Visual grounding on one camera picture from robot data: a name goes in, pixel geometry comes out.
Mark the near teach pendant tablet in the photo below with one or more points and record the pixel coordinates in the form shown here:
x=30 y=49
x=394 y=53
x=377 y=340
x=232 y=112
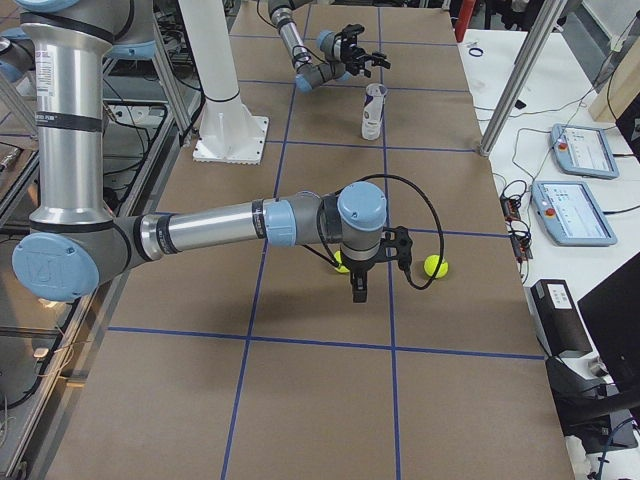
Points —
x=570 y=214

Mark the teach pendant tablet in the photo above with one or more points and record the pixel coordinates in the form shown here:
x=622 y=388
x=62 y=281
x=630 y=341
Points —
x=583 y=151
x=570 y=214

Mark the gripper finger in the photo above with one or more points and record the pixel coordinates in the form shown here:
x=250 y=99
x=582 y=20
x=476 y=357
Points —
x=379 y=59
x=363 y=288
x=359 y=67
x=356 y=288

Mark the far teach pendant tablet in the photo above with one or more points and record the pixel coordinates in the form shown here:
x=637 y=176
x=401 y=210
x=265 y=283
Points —
x=583 y=151

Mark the black monitor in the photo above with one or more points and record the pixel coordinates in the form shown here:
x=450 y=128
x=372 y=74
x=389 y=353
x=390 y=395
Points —
x=610 y=312

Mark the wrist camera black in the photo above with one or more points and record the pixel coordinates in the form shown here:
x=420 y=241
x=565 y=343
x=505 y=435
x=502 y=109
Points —
x=397 y=246

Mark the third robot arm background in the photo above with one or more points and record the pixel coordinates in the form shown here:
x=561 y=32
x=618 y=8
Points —
x=18 y=60

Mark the red cylinder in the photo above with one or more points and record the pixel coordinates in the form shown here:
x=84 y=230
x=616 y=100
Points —
x=463 y=19

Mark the aluminium frame post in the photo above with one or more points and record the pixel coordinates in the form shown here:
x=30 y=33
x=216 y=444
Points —
x=533 y=45

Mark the yellow Wilson tennis ball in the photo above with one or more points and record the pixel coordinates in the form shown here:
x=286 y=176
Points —
x=340 y=267

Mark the clear tennis ball can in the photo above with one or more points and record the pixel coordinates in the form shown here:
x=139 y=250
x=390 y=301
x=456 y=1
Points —
x=373 y=110

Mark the black box with label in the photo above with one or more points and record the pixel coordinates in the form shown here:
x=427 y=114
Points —
x=561 y=330

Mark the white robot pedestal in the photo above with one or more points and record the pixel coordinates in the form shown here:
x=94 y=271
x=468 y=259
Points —
x=228 y=132

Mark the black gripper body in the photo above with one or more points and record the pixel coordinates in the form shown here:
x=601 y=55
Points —
x=359 y=269
x=347 y=51

